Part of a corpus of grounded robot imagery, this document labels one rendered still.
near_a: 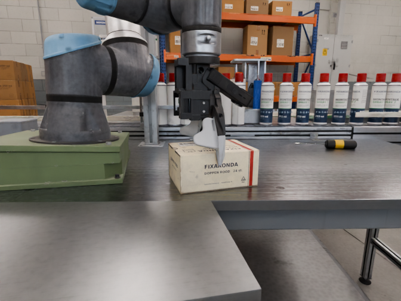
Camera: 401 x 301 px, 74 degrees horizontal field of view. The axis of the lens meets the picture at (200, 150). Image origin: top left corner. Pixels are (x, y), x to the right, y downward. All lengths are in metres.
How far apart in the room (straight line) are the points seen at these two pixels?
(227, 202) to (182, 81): 0.24
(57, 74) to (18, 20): 5.34
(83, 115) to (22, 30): 5.33
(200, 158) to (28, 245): 0.29
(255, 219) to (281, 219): 0.05
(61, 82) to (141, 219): 0.34
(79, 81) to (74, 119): 0.08
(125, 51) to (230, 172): 0.39
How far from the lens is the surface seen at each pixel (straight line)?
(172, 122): 1.08
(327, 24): 6.72
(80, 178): 0.60
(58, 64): 0.64
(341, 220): 0.62
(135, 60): 0.70
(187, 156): 0.49
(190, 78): 0.52
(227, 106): 1.08
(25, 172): 0.62
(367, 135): 1.26
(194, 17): 0.53
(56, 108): 0.64
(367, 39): 7.35
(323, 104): 1.18
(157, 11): 0.58
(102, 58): 0.66
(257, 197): 0.50
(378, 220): 0.66
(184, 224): 0.41
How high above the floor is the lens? 1.02
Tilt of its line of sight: 13 degrees down
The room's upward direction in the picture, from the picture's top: straight up
